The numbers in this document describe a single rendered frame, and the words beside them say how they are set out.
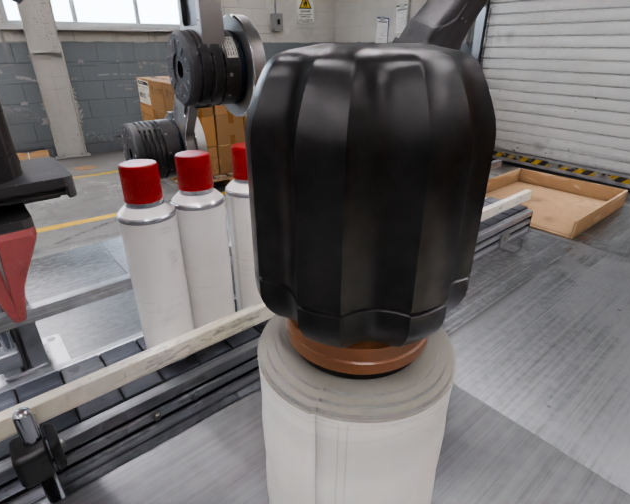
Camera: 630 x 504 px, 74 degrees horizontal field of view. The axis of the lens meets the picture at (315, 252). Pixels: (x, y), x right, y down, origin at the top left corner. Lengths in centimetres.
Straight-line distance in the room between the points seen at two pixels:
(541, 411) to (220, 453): 33
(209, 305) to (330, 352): 32
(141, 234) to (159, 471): 19
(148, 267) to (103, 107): 543
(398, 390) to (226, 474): 23
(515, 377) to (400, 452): 40
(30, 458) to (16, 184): 19
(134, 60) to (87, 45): 50
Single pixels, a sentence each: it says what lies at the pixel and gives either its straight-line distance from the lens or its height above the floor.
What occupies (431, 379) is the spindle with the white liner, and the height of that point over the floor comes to 107.
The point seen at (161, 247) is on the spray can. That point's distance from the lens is 41.
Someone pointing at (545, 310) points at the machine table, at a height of 83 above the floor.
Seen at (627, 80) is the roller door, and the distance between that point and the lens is 461.
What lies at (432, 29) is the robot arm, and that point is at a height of 119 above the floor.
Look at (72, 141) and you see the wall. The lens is 577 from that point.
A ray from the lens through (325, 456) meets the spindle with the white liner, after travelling 17.
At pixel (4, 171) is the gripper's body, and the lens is 30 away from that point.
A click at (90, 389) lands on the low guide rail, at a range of 43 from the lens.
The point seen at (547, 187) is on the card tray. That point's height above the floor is 83.
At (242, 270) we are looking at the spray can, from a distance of 48.
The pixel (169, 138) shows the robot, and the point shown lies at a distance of 136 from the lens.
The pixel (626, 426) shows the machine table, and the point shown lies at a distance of 56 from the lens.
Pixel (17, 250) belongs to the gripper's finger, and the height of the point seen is 107.
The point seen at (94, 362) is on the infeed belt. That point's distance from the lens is 51.
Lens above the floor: 118
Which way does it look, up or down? 26 degrees down
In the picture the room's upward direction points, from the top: straight up
